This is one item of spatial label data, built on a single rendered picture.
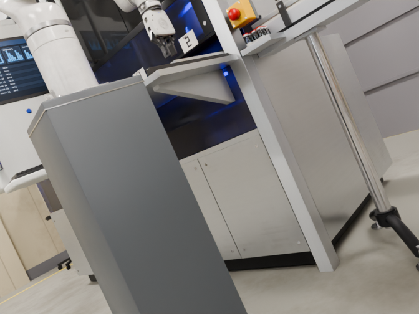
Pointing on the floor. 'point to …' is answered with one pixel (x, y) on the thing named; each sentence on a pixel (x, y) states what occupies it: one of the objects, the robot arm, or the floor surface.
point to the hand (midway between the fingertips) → (169, 50)
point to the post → (273, 137)
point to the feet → (388, 218)
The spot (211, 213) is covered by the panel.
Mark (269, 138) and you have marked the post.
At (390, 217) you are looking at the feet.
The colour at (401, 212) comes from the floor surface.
